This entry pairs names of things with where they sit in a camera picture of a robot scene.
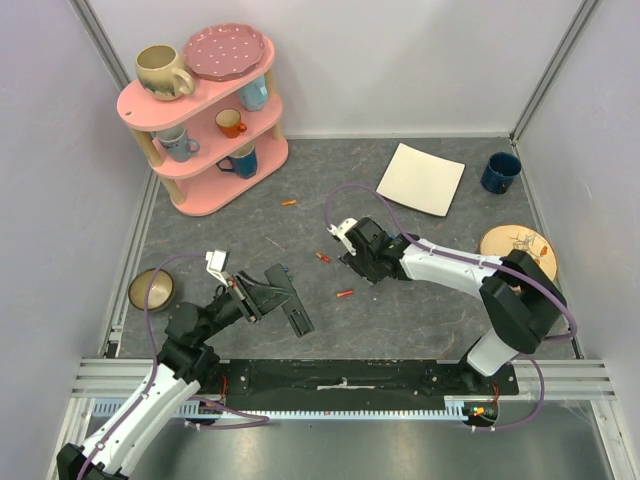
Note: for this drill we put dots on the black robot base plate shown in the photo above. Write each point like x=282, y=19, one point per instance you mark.
x=278, y=384

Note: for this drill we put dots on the black remote control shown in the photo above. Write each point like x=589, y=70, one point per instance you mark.
x=292, y=306

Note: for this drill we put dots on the orange red battery upper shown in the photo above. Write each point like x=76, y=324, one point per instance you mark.
x=323, y=257

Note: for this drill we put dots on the brown ceramic bowl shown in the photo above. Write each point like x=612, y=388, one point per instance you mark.
x=152, y=290

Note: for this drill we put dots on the white square plate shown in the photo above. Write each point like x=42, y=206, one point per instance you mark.
x=420, y=181

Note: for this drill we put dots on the grey blue mug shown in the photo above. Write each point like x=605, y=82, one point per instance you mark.
x=177, y=143

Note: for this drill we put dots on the navy blue mug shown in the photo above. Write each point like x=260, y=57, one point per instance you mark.
x=500, y=172

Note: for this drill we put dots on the light blue mug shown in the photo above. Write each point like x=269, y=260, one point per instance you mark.
x=254, y=95

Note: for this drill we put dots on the pink dotted plate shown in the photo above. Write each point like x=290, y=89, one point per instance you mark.
x=224, y=52

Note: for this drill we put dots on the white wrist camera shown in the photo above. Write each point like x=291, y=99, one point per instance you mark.
x=339, y=233
x=216, y=262

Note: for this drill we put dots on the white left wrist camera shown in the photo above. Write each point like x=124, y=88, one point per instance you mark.
x=216, y=262

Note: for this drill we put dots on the orange mug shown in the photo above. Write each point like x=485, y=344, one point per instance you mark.
x=229, y=122

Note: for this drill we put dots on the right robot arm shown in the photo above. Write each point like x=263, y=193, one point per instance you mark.
x=522, y=303

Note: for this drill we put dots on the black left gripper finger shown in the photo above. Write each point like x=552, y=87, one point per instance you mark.
x=256, y=288
x=262, y=306

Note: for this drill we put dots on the round wooden bird plate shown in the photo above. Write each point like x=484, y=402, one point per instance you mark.
x=501, y=240

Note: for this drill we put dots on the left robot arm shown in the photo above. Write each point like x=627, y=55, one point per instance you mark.
x=183, y=366

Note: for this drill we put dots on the dark teal mug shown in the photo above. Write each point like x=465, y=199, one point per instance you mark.
x=242, y=162

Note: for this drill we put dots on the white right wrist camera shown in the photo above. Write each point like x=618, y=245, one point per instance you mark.
x=339, y=233

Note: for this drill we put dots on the slotted cable duct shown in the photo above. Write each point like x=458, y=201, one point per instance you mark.
x=450, y=410

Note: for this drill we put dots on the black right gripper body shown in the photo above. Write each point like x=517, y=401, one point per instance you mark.
x=357, y=253

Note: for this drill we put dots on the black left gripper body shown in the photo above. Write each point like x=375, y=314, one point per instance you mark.
x=243, y=297

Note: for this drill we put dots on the beige ceramic mug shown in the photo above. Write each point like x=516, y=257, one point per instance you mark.
x=163, y=73

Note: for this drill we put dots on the pink three-tier shelf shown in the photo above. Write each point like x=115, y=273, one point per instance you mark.
x=198, y=187

